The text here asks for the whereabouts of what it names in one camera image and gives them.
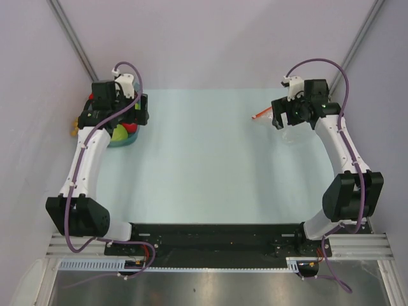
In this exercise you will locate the yellow grape bunch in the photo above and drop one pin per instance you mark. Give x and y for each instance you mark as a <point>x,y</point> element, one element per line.
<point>75,130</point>

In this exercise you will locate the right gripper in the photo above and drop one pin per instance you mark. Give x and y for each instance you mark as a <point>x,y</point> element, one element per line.
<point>282,106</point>

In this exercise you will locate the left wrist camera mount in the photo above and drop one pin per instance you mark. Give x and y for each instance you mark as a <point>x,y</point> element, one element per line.
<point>124,83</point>

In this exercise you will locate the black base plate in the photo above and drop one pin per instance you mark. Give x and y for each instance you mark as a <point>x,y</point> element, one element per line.
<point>219,246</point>

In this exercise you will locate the left corner aluminium post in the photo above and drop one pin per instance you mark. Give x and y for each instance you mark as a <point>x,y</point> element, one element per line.
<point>72,38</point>

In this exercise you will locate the red apple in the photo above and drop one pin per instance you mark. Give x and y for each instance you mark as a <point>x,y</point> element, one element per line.
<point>131,128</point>

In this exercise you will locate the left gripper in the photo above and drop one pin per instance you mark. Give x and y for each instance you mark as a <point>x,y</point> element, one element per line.
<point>139,116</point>

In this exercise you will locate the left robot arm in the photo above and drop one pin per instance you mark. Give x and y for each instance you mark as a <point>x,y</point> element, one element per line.
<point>75,211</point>

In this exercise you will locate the teal plastic basket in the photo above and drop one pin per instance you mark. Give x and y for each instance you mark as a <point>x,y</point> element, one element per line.
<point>127,114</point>

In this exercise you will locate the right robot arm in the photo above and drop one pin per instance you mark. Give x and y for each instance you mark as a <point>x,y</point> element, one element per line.
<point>354,192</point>

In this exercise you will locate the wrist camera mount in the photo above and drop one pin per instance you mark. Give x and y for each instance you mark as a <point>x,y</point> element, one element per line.
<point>295,86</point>
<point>124,83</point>

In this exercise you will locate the right corner aluminium post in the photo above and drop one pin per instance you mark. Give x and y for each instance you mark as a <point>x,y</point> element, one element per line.
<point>368,21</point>

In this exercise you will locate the corner aluminium post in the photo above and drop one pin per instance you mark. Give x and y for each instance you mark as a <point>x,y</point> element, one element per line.
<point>368,21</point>
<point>72,38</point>

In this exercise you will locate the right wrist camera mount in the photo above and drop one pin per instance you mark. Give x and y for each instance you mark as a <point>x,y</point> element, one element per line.
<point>295,86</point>

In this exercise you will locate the green cabbage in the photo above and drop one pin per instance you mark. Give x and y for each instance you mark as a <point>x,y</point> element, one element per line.
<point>119,134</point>

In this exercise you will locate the clear zip top bag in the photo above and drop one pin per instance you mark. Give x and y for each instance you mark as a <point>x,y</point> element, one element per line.
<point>290,135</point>

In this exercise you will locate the white cable duct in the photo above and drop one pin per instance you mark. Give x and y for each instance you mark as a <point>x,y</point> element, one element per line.
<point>122,265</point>

